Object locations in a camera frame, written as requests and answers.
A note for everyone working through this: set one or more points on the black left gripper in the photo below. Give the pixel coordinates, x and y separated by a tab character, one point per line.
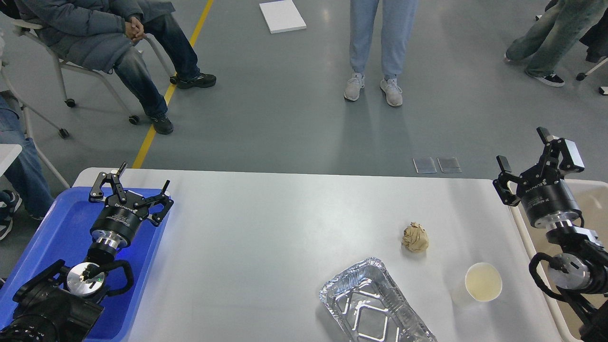
124	212

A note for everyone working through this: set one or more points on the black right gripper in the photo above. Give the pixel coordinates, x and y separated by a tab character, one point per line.
541	189

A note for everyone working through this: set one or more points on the white paper cup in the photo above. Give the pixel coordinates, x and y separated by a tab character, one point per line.
481	283

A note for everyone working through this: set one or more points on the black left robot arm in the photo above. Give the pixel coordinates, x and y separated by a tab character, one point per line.
81	277

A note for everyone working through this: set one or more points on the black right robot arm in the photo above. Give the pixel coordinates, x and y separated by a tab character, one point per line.
581	267

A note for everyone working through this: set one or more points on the right floor plate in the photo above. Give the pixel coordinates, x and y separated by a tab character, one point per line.
449	165

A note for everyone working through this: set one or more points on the floor plate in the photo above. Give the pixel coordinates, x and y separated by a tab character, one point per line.
449	165
424	165

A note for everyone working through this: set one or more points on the person in blue jeans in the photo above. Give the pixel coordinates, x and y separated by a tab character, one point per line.
24	174

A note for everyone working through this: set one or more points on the white chair leg at right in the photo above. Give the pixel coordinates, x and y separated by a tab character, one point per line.
603	90

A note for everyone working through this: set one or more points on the left floor plate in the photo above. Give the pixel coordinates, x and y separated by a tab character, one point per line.
424	165

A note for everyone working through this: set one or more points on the person in green-grey trousers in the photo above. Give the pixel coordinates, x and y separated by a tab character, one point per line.
552	36

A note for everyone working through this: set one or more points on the white side table corner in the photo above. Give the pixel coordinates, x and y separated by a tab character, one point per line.
8	153

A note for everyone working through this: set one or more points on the crumpled brown paper ball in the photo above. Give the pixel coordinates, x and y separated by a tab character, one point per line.
415	238

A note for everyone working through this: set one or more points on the seated person in grey jacket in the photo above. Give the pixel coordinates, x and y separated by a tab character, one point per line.
101	34

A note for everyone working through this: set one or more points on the aluminium foil tray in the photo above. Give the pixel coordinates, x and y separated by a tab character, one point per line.
368	306

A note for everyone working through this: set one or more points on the white board on floor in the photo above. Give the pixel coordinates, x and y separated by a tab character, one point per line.
282	16

